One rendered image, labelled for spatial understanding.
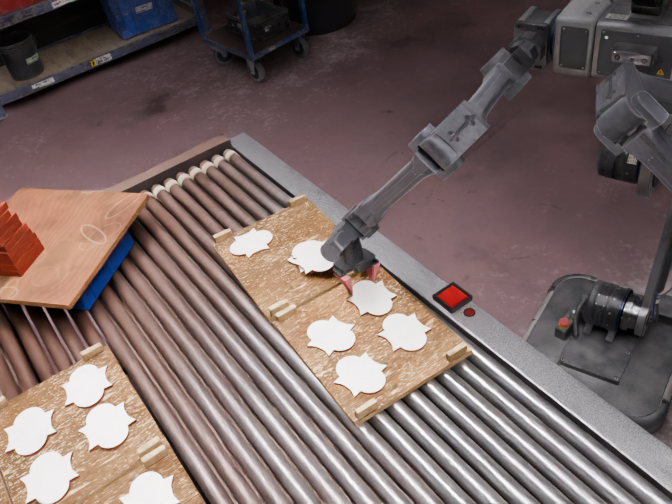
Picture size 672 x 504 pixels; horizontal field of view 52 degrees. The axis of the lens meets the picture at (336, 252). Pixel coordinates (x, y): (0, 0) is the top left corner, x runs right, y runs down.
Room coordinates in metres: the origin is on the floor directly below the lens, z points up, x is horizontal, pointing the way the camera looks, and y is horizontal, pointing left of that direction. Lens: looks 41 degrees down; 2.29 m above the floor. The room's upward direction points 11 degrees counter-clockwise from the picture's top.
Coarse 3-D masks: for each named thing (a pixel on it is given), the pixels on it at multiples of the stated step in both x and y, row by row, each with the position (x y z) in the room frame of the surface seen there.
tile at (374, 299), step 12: (360, 288) 1.36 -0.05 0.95; (372, 288) 1.35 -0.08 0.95; (384, 288) 1.35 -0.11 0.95; (348, 300) 1.32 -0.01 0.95; (360, 300) 1.32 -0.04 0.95; (372, 300) 1.31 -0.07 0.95; (384, 300) 1.30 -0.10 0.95; (360, 312) 1.27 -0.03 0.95; (372, 312) 1.27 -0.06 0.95; (384, 312) 1.26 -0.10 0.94
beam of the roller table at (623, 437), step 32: (256, 160) 2.15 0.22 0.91; (288, 192) 1.93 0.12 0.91; (320, 192) 1.88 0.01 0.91; (384, 256) 1.51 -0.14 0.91; (416, 288) 1.36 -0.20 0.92; (448, 320) 1.23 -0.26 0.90; (480, 320) 1.20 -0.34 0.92; (512, 352) 1.07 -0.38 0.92; (544, 384) 0.96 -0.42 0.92; (576, 384) 0.95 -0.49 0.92; (576, 416) 0.86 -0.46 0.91; (608, 416) 0.85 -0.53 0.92; (608, 448) 0.78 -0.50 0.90; (640, 448) 0.76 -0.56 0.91
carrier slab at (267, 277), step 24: (288, 216) 1.76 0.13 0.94; (312, 216) 1.74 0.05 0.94; (288, 240) 1.64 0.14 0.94; (240, 264) 1.57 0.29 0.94; (264, 264) 1.55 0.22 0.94; (288, 264) 1.53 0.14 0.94; (264, 288) 1.45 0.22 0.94; (288, 288) 1.43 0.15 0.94; (312, 288) 1.41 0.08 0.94; (264, 312) 1.36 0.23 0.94
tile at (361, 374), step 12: (348, 360) 1.12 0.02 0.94; (360, 360) 1.12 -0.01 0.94; (372, 360) 1.11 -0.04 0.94; (348, 372) 1.09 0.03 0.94; (360, 372) 1.08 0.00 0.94; (372, 372) 1.07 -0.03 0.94; (336, 384) 1.06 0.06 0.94; (348, 384) 1.05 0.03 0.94; (360, 384) 1.04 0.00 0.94; (372, 384) 1.04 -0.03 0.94; (384, 384) 1.03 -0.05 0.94
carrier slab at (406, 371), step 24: (336, 288) 1.39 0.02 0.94; (312, 312) 1.32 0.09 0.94; (336, 312) 1.30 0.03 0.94; (408, 312) 1.25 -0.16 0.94; (288, 336) 1.25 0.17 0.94; (360, 336) 1.20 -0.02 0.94; (432, 336) 1.16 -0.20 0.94; (456, 336) 1.14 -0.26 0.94; (312, 360) 1.15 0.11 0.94; (336, 360) 1.14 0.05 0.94; (384, 360) 1.11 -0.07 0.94; (408, 360) 1.09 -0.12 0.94; (432, 360) 1.08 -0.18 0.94; (456, 360) 1.07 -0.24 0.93; (408, 384) 1.02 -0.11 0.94; (384, 408) 0.98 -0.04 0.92
